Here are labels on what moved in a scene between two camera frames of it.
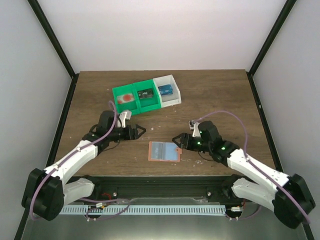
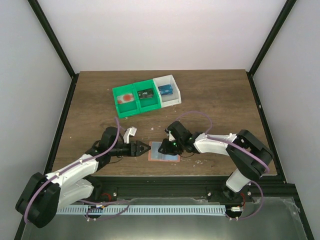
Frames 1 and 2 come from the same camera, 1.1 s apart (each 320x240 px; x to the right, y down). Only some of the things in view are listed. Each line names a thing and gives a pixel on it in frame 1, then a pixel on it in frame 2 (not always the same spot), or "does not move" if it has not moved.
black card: x=146 y=93 does not move
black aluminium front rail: x=124 y=187 does not move
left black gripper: x=134 y=135 -> x=137 y=150
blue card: x=165 y=89 does not move
